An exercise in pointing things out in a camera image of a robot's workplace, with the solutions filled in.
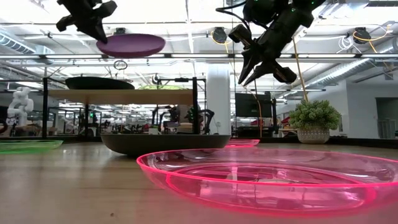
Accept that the silver ventilation duct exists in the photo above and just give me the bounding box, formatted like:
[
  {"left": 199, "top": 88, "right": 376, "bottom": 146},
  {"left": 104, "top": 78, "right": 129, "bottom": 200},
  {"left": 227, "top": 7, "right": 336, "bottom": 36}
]
[{"left": 306, "top": 40, "right": 398, "bottom": 90}]

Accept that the small green potted plant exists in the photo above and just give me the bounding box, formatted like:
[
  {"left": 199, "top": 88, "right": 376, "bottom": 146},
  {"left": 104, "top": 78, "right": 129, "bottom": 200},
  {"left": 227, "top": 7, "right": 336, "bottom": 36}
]
[{"left": 288, "top": 99, "right": 343, "bottom": 144}]

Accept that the black monitor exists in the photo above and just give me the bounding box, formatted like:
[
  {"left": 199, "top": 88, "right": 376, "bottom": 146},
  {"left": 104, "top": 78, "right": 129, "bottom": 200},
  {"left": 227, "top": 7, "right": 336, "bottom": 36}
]
[{"left": 234, "top": 92, "right": 274, "bottom": 119}]

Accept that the purple plate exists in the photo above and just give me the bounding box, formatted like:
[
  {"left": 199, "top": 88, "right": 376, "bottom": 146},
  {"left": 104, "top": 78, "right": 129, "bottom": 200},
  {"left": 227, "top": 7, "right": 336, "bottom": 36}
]
[{"left": 95, "top": 33, "right": 167, "bottom": 59}]

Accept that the dark grey plate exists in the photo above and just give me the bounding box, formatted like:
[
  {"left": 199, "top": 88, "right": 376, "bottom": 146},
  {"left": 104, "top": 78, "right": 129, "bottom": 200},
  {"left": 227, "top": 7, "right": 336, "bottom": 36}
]
[
  {"left": 100, "top": 133, "right": 231, "bottom": 156},
  {"left": 64, "top": 76, "right": 136, "bottom": 91}
]

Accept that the black aluminium table frame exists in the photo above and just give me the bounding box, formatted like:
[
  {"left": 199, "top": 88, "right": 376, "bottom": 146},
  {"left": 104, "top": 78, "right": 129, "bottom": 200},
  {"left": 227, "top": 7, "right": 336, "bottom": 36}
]
[{"left": 0, "top": 134, "right": 398, "bottom": 149}]

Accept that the pink transparent plate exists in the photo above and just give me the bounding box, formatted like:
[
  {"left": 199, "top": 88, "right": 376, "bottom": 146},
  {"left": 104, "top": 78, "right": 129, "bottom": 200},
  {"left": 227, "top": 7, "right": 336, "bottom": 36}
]
[
  {"left": 224, "top": 138, "right": 261, "bottom": 149},
  {"left": 136, "top": 147, "right": 398, "bottom": 218}
]

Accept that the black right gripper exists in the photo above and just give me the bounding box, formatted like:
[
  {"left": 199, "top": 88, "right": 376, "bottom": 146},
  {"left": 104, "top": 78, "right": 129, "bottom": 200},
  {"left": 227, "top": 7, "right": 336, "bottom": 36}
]
[{"left": 229, "top": 9, "right": 315, "bottom": 87}]

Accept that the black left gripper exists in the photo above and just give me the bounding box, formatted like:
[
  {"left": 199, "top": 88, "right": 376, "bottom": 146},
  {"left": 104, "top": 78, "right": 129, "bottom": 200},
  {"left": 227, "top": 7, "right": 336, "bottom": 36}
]
[{"left": 55, "top": 0, "right": 118, "bottom": 44}]

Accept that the long ceiling light bar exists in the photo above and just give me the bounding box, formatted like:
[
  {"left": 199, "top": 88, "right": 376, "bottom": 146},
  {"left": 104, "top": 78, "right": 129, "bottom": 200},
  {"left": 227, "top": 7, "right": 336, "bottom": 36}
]
[{"left": 0, "top": 53, "right": 398, "bottom": 60}]

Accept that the yellow cable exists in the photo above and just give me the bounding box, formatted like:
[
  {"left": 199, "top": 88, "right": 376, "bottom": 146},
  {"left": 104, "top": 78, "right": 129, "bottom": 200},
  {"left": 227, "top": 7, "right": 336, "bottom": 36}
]
[{"left": 292, "top": 37, "right": 309, "bottom": 103}]

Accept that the dark grey door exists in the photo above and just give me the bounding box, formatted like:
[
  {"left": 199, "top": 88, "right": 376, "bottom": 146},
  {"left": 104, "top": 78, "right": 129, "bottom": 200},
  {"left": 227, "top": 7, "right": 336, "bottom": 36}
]
[{"left": 375, "top": 97, "right": 398, "bottom": 139}]

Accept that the white square pillar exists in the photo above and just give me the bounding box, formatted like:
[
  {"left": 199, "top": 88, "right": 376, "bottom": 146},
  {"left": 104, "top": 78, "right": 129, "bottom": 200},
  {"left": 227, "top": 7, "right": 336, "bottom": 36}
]
[{"left": 206, "top": 63, "right": 231, "bottom": 136}]

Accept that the black metal wire rack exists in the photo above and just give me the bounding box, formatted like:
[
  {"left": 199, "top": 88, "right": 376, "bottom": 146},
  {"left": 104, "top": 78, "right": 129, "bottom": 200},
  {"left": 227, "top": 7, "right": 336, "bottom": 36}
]
[{"left": 41, "top": 75, "right": 207, "bottom": 136}]

